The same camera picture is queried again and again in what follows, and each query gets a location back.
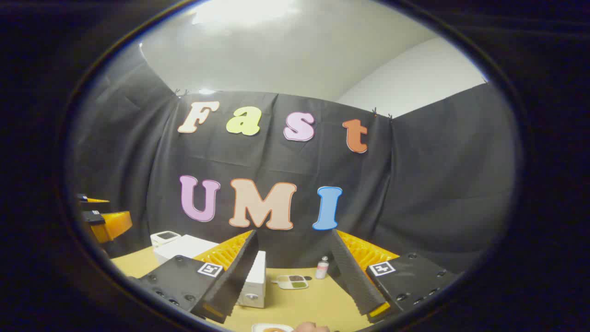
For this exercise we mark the white square plate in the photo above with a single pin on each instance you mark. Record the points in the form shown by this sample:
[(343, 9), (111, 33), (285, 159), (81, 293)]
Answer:
[(258, 328)]

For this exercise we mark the small clear bottle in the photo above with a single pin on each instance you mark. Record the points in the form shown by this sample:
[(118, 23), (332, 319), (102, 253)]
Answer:
[(321, 268)]

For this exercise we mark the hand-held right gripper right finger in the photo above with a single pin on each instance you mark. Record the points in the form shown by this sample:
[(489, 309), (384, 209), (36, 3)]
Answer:
[(355, 281)]

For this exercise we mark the white divided seasoning dish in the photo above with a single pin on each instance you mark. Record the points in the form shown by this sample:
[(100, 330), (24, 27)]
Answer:
[(290, 282)]

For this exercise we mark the white toaster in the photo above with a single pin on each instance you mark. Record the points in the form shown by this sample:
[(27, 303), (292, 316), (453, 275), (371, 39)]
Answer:
[(166, 237)]

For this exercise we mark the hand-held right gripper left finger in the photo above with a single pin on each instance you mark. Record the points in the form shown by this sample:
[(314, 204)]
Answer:
[(230, 286)]

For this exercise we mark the black backdrop cloth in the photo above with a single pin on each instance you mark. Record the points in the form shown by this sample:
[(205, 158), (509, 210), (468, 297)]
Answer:
[(415, 184)]

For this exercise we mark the round bread bun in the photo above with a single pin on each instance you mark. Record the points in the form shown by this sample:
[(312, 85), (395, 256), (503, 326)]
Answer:
[(274, 330)]

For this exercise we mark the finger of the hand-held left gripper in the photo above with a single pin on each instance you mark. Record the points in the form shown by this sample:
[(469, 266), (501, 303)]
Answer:
[(113, 226), (94, 205)]

